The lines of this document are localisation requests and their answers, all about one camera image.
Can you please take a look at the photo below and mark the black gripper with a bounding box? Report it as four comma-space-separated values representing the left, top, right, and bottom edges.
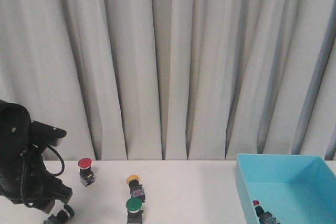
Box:
1, 101, 72, 214

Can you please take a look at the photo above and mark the red push button switch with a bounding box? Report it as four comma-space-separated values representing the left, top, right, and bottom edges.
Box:
253, 200, 280, 224

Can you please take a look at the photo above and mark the light blue plastic box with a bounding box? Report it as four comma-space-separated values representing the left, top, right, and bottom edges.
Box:
236, 154, 335, 223

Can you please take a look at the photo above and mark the lying green push button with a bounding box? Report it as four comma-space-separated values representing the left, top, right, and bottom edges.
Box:
42, 204, 75, 224

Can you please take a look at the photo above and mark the red push button on table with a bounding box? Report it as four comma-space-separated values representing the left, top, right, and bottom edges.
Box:
78, 157, 96, 187

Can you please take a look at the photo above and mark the yellow push button on table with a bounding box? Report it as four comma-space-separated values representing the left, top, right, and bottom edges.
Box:
126, 174, 145, 203

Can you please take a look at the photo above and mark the upright green push button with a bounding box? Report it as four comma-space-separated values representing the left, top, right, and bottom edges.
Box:
125, 197, 143, 224

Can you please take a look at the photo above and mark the white pleated curtain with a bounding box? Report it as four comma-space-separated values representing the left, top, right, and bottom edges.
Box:
1, 0, 335, 160

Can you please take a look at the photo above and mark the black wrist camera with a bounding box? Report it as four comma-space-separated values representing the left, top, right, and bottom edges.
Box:
29, 121, 67, 147

